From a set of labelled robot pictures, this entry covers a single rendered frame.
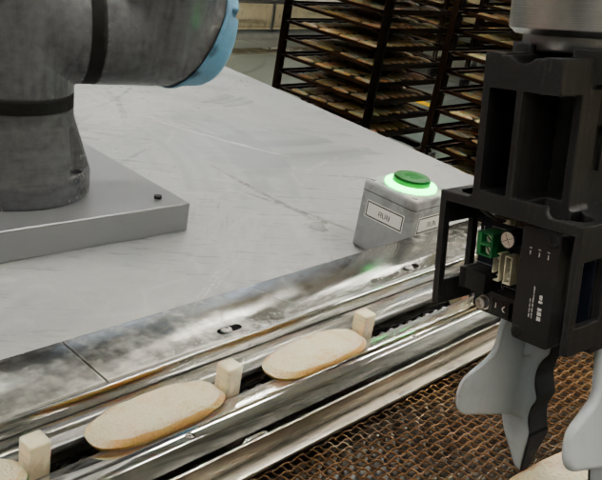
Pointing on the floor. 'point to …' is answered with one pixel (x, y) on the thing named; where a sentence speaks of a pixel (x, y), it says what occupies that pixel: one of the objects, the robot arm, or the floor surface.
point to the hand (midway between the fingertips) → (569, 458)
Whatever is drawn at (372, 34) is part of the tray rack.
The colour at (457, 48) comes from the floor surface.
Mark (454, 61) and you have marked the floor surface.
